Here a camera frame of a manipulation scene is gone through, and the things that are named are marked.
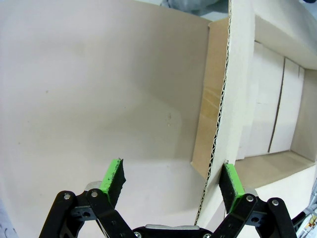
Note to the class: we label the grey fabric garment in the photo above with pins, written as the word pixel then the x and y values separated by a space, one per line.
pixel 188 6

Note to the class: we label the white gift box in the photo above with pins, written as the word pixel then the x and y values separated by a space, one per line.
pixel 265 79
pixel 287 106

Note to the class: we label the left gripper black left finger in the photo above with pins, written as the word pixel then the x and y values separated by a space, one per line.
pixel 111 183

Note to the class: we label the brown cardboard shipping box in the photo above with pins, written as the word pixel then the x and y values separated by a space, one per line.
pixel 237 74

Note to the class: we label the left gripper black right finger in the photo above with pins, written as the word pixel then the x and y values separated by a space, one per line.
pixel 230 188

